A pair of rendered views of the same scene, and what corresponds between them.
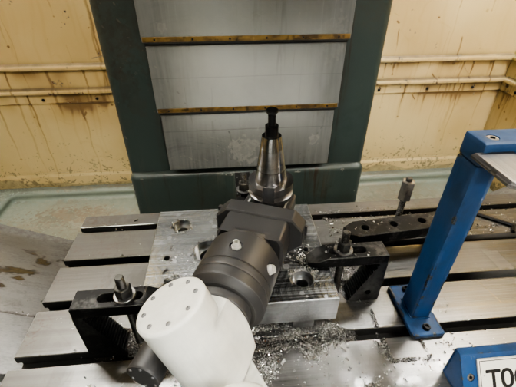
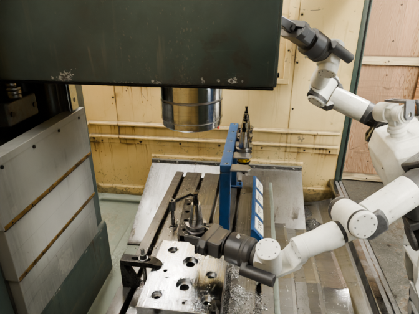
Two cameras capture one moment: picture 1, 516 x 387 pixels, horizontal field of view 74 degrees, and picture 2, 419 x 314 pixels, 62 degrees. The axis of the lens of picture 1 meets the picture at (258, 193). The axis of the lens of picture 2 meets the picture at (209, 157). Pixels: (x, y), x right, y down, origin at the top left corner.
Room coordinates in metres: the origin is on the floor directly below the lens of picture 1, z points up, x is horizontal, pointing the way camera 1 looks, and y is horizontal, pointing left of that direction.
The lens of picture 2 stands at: (0.17, 0.83, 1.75)
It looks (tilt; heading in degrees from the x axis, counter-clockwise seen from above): 24 degrees down; 283
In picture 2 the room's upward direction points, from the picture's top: straight up
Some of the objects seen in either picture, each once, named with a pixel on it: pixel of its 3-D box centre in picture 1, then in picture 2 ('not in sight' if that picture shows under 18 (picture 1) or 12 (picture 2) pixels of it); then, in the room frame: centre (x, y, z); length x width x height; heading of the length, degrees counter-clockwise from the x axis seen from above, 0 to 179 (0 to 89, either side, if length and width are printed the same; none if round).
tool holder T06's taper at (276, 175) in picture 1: (271, 157); (196, 212); (0.40, -0.02, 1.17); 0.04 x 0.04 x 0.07
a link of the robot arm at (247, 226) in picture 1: (249, 247); (224, 243); (0.31, 0.01, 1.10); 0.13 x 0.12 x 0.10; 73
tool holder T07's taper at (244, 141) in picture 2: not in sight; (244, 139); (0.32, -0.43, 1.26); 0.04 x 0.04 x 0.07
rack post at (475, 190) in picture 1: (440, 248); (224, 207); (0.36, -0.27, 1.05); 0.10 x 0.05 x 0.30; 5
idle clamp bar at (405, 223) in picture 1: (404, 233); (186, 222); (0.52, -0.30, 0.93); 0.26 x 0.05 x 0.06; 100
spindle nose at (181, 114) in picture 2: not in sight; (191, 100); (0.41, -0.02, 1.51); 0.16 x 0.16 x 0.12
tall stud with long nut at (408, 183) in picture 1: (401, 203); (173, 212); (0.58, -0.31, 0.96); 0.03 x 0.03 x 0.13
